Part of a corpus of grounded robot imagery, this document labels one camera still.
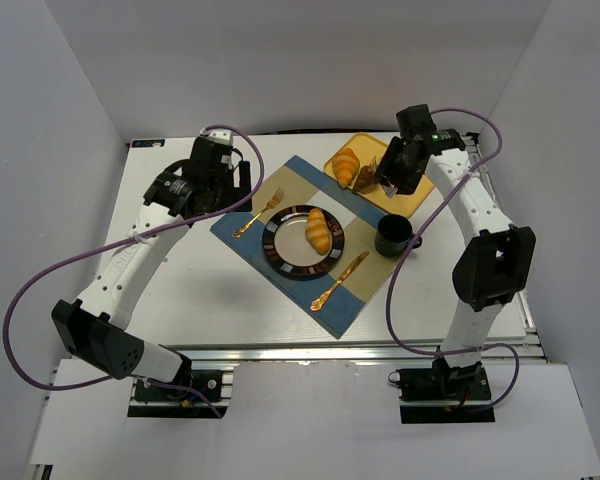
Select metal bread tongs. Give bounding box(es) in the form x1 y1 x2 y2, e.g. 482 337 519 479
370 156 397 198

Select small striped croissant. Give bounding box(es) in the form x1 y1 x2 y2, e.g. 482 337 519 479
305 208 331 255

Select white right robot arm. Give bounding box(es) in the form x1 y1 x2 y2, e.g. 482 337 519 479
374 104 536 382

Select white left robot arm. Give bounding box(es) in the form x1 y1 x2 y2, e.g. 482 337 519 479
51 127 251 385

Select chocolate croissant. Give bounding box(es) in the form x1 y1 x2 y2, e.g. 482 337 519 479
352 164 376 193

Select yellow tray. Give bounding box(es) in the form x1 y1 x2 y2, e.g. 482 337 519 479
323 133 434 218

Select gold fork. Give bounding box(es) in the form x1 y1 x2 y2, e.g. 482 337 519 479
232 188 284 238

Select large striped croissant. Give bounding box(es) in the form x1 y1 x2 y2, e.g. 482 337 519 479
332 148 360 189

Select dark green mug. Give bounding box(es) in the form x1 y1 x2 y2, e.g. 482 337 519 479
374 214 414 258

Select black rimmed beige plate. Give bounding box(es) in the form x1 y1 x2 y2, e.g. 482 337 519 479
262 205 345 280

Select gold knife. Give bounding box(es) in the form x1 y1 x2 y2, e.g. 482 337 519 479
310 251 370 312

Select blue beige checked placemat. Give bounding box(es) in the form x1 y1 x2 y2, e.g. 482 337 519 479
211 156 397 339

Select aluminium table frame rail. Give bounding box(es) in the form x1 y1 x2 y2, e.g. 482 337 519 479
99 130 546 364

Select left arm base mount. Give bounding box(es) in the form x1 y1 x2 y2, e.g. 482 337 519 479
127 369 230 419

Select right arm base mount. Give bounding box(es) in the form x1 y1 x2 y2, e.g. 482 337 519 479
387 367 496 425

